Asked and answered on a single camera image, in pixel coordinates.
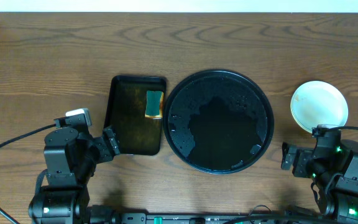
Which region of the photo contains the green and yellow sponge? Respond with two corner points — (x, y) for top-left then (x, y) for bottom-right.
(145, 90), (164, 119)

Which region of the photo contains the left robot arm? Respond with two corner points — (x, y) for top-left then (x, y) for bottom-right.
(28, 126), (121, 224)

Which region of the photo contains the light blue plate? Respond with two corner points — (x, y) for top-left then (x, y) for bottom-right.
(290, 81), (349, 133)

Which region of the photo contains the black round tray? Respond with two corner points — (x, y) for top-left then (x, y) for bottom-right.
(163, 70), (274, 174)

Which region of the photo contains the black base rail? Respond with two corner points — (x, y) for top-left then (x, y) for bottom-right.
(85, 205), (335, 224)

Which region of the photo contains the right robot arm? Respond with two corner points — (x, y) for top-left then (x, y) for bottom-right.
(281, 126), (358, 223)

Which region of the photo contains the black rectangular tray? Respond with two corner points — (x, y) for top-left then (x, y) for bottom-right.
(104, 75), (167, 156)

